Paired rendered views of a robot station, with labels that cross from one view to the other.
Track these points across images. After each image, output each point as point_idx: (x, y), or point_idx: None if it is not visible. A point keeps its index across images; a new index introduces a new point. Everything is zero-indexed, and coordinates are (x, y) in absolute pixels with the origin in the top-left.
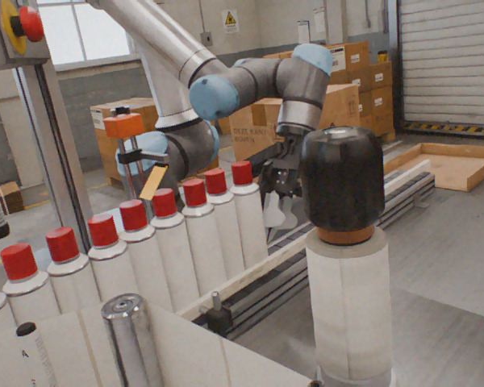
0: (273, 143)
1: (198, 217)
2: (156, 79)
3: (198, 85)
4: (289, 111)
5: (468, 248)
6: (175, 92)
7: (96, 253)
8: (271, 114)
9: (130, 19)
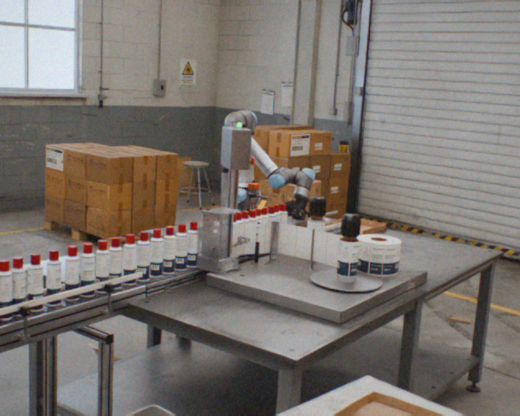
0: (281, 201)
1: (272, 216)
2: None
3: (273, 177)
4: (299, 190)
5: None
6: (249, 173)
7: (252, 219)
8: (282, 189)
9: (251, 149)
